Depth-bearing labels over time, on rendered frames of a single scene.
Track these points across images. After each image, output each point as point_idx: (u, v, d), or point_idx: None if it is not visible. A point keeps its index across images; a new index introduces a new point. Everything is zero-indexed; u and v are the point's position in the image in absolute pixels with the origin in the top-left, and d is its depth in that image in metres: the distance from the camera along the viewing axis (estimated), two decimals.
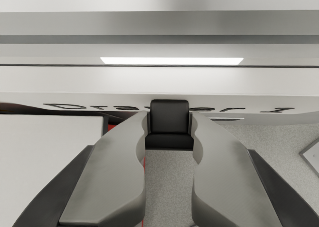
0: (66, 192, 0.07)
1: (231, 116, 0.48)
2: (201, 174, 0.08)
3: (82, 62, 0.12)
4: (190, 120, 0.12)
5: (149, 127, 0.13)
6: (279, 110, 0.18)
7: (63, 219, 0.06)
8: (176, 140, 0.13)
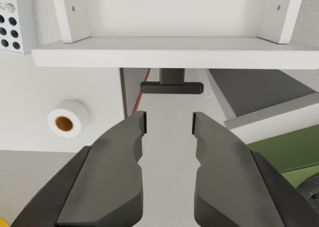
0: (63, 193, 0.07)
1: None
2: (204, 174, 0.08)
3: None
4: (193, 120, 0.12)
5: (145, 127, 0.13)
6: None
7: (61, 221, 0.06)
8: (176, 89, 0.22)
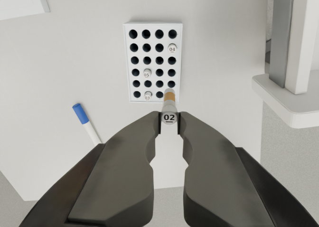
0: (76, 188, 0.07)
1: None
2: (192, 175, 0.08)
3: None
4: (178, 120, 0.12)
5: (160, 127, 0.13)
6: None
7: (72, 216, 0.06)
8: None
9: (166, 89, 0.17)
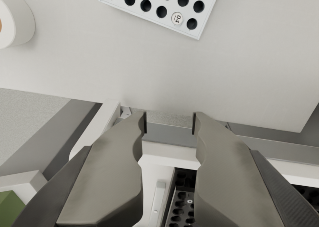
0: (63, 193, 0.07)
1: None
2: (204, 174, 0.08)
3: None
4: (193, 120, 0.12)
5: (145, 127, 0.13)
6: None
7: (61, 221, 0.06)
8: None
9: None
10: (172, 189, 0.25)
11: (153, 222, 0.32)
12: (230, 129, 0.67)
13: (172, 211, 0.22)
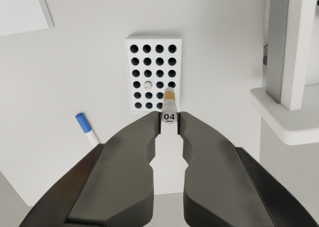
0: (76, 188, 0.07)
1: None
2: (192, 175, 0.08)
3: None
4: (178, 120, 0.12)
5: (160, 127, 0.13)
6: None
7: (72, 216, 0.06)
8: None
9: None
10: None
11: None
12: None
13: None
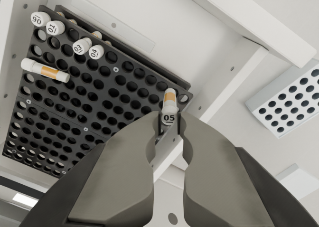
0: (76, 188, 0.07)
1: None
2: (192, 175, 0.08)
3: None
4: (178, 120, 0.12)
5: (160, 127, 0.13)
6: None
7: (72, 216, 0.06)
8: None
9: (63, 74, 0.20)
10: (165, 74, 0.24)
11: (89, 10, 0.23)
12: None
13: (165, 81, 0.21)
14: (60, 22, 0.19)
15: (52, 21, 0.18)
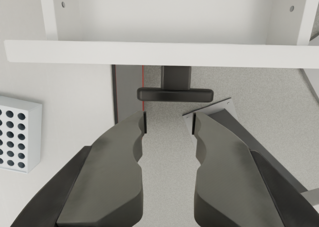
0: (63, 193, 0.07)
1: None
2: (204, 174, 0.08)
3: None
4: (193, 120, 0.12)
5: (145, 127, 0.13)
6: None
7: (61, 221, 0.06)
8: (181, 95, 0.18)
9: None
10: None
11: None
12: None
13: None
14: None
15: None
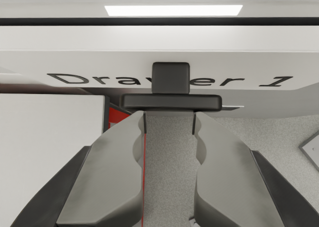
0: (63, 193, 0.07)
1: (231, 103, 0.49)
2: (204, 174, 0.08)
3: (87, 14, 0.12)
4: (193, 120, 0.12)
5: (145, 127, 0.13)
6: (277, 81, 0.18)
7: (61, 221, 0.06)
8: (177, 99, 0.13)
9: None
10: None
11: None
12: None
13: None
14: None
15: None
